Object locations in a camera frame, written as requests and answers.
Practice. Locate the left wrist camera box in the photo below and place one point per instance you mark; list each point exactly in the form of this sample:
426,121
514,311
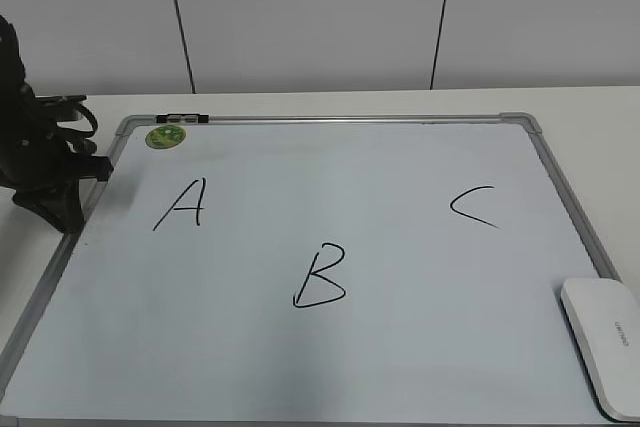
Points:
63,108

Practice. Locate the black silver hanging clip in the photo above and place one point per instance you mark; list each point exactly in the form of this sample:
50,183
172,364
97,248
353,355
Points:
182,119

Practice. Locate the white whiteboard eraser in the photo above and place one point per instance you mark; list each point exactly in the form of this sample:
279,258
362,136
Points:
604,317

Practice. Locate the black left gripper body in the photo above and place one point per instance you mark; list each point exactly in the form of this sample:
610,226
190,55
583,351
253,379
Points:
36,150

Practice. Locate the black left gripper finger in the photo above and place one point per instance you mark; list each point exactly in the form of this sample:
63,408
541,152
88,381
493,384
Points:
59,205

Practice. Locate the round green yellow magnet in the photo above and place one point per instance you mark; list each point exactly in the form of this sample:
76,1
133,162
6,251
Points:
165,137

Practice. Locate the aluminium framed whiteboard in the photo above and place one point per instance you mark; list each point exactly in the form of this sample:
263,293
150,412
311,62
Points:
338,271

